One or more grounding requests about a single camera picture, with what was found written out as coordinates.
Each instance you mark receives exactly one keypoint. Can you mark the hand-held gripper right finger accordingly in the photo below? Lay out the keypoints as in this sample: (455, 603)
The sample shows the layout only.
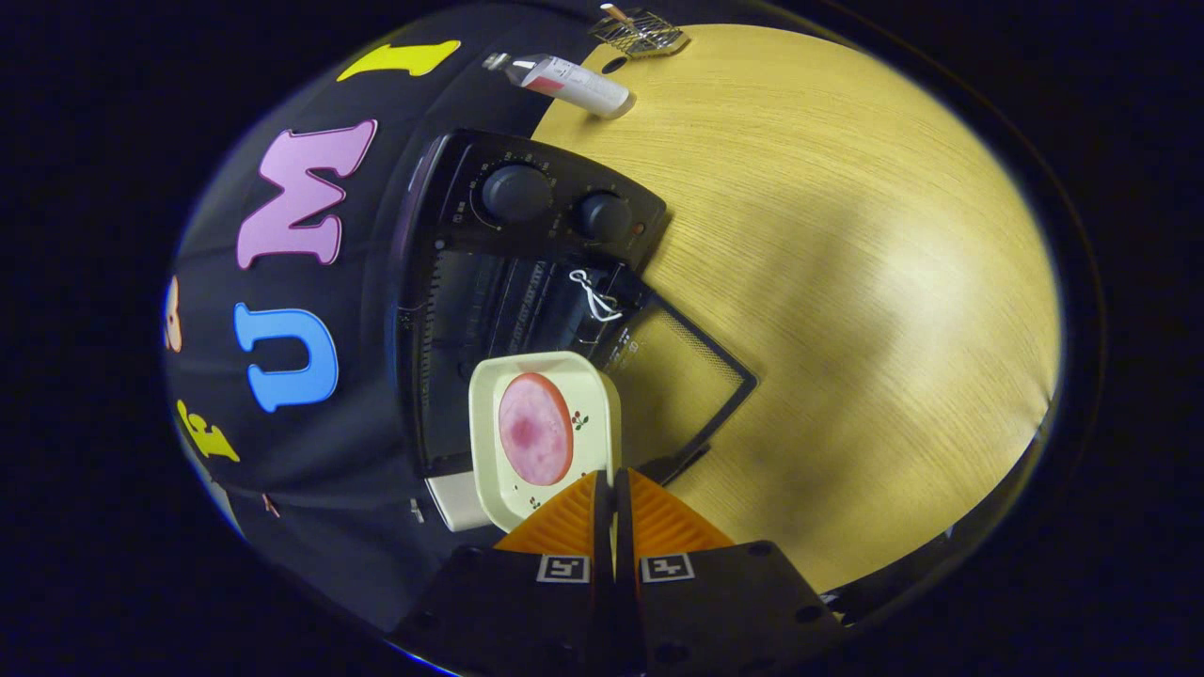
(715, 602)

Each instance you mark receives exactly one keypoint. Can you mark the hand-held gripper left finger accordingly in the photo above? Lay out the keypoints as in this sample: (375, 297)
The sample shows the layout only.
(527, 602)

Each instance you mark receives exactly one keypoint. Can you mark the pink ham slice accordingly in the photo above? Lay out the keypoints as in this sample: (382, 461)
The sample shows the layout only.
(534, 428)

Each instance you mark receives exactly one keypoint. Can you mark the glass toaster oven door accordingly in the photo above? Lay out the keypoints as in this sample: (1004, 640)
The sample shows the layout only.
(677, 376)

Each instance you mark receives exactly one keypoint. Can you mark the cream square plate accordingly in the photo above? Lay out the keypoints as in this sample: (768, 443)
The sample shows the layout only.
(593, 376)

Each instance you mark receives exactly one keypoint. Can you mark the black toaster oven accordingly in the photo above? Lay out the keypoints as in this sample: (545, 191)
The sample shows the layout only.
(555, 202)

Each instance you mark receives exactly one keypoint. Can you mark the cream white toaster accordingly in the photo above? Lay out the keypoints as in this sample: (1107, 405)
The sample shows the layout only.
(461, 503)

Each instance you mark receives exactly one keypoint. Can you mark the small black oven knob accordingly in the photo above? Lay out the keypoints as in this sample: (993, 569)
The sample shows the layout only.
(604, 216)

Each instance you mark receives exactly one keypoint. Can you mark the large black oven knob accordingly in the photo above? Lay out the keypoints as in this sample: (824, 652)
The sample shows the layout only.
(515, 193)

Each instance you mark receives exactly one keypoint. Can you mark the silver metal clip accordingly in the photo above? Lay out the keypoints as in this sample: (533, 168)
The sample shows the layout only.
(416, 511)

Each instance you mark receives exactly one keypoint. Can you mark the red clip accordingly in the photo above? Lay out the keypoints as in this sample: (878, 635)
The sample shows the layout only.
(270, 505)

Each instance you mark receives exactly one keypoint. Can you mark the black backdrop cloth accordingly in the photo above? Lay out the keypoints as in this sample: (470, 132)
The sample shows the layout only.
(207, 263)

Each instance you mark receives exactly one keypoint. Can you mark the white bottle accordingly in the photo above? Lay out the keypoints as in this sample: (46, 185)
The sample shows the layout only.
(578, 85)

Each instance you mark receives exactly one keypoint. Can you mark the small wooden stick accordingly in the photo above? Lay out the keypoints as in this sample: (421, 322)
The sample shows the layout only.
(616, 13)

